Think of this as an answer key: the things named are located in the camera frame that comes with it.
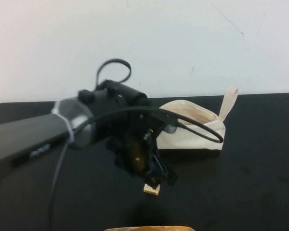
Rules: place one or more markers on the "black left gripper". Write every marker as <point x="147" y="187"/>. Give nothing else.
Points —
<point x="135" y="151"/>

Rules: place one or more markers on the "small yellow barcode eraser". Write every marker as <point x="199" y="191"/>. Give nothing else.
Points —
<point x="151" y="189"/>

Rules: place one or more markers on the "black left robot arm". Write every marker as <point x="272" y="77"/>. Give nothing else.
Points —
<point x="26" y="139"/>

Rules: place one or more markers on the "cream canvas pencil case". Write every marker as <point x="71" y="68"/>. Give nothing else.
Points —
<point x="195" y="140"/>

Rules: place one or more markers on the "yellow-brown cardboard object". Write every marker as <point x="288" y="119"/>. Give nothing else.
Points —
<point x="147" y="228"/>

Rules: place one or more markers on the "white zip tie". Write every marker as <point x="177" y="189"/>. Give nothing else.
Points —
<point x="67" y="125"/>

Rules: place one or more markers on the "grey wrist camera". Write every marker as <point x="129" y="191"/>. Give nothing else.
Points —
<point x="170" y="128"/>

